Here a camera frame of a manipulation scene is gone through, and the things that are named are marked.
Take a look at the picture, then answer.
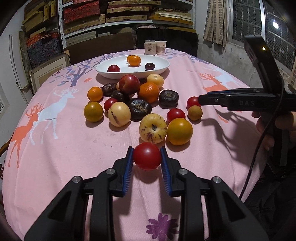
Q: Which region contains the dark purple mangosteen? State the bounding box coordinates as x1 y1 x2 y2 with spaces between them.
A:
128 98 152 121

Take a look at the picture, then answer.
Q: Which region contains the red cherry tomato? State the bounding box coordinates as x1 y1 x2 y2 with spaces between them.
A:
133 142 161 171

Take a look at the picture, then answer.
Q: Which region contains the small orange mandarin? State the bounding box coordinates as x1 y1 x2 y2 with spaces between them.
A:
126 55 141 67

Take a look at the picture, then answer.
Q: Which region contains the yellow round pear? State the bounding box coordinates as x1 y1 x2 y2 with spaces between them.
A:
147 74 164 88

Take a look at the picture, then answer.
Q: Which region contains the right hand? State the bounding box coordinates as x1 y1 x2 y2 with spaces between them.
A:
251 111 296 151

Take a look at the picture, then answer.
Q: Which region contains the yellow orange passionfruit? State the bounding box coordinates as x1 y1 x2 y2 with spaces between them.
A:
166 118 193 146

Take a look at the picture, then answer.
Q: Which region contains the beige striped curtain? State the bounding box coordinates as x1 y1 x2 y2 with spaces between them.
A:
203 0 227 48

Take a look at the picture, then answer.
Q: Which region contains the white oval plate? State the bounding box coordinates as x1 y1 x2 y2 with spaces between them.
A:
95 54 171 80

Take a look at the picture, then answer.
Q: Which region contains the large orange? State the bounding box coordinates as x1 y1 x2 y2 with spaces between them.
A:
137 82 159 104

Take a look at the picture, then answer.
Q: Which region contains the window with grille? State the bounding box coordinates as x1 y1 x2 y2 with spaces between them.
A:
227 0 295 79

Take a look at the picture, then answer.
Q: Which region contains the beige paper cup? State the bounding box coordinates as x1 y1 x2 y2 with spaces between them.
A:
155 40 167 55

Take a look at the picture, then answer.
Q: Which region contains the beige patterned tin can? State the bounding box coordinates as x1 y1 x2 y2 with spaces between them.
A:
144 40 157 55

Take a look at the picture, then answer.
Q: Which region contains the red apple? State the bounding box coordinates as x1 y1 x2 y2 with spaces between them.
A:
119 74 140 95

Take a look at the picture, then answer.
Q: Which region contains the pink patterned tablecloth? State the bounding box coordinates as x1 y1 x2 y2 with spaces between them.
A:
3 49 260 240

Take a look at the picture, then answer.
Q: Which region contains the yellow striped pepino melon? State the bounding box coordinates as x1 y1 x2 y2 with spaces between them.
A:
107 101 131 127

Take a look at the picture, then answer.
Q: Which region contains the brown cardboard panel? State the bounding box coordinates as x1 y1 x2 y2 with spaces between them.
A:
67 32 134 64

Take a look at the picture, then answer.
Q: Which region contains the red plum on plate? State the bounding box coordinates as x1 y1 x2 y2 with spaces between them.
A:
107 64 120 73

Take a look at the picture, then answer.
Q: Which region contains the small orange tangerine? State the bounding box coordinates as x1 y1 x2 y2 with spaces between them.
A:
87 87 103 102

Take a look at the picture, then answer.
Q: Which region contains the beige framed board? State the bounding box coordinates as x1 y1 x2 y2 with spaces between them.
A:
29 51 70 94

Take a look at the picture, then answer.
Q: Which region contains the white metal shelf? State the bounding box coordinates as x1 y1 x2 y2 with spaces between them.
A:
57 1 196 49

